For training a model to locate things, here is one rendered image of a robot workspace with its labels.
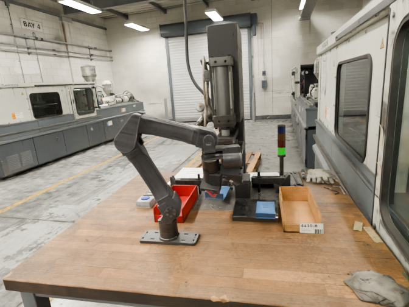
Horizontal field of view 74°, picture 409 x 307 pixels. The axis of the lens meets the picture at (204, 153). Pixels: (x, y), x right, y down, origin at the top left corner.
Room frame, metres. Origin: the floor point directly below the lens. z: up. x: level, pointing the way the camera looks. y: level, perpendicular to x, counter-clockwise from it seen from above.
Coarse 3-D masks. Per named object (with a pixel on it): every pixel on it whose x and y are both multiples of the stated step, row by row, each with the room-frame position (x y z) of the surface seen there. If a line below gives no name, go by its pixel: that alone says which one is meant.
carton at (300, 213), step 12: (288, 192) 1.07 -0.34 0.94; (300, 192) 1.06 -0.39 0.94; (288, 204) 1.04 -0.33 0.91; (300, 204) 1.03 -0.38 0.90; (312, 204) 0.94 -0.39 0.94; (288, 216) 0.93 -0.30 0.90; (300, 216) 0.93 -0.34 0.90; (312, 216) 0.92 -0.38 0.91; (288, 228) 0.83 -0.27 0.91; (300, 228) 0.82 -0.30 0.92; (312, 228) 0.82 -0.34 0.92
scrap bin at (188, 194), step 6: (174, 186) 1.21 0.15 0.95; (180, 186) 1.21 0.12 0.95; (186, 186) 1.20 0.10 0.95; (192, 186) 1.19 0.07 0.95; (180, 192) 1.21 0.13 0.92; (186, 192) 1.20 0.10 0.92; (192, 192) 1.11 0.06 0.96; (180, 198) 1.18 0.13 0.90; (186, 198) 1.18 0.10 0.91; (192, 198) 1.10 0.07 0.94; (156, 204) 1.01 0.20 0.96; (186, 204) 1.01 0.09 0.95; (192, 204) 1.09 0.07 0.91; (156, 210) 1.00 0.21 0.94; (186, 210) 1.00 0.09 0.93; (156, 216) 0.97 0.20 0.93; (180, 216) 0.95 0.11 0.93; (186, 216) 0.99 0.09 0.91; (180, 222) 0.95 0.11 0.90
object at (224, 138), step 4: (220, 128) 1.19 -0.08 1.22; (224, 128) 1.18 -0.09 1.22; (228, 128) 1.18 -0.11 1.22; (236, 128) 1.38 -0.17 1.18; (220, 132) 1.28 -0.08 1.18; (224, 132) 1.19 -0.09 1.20; (228, 132) 1.19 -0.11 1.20; (232, 132) 1.27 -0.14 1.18; (236, 132) 1.28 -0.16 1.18; (220, 136) 1.18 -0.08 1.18; (224, 136) 1.17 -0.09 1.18; (228, 136) 1.16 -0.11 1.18; (232, 136) 1.15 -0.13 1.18; (236, 136) 1.27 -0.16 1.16; (220, 140) 1.15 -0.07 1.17; (224, 140) 1.14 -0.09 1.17; (228, 140) 1.14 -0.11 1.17; (232, 140) 1.14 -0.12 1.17; (236, 140) 1.20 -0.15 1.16; (220, 144) 1.18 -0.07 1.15; (224, 144) 1.17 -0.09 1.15; (228, 144) 1.17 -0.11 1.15; (240, 144) 1.17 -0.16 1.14
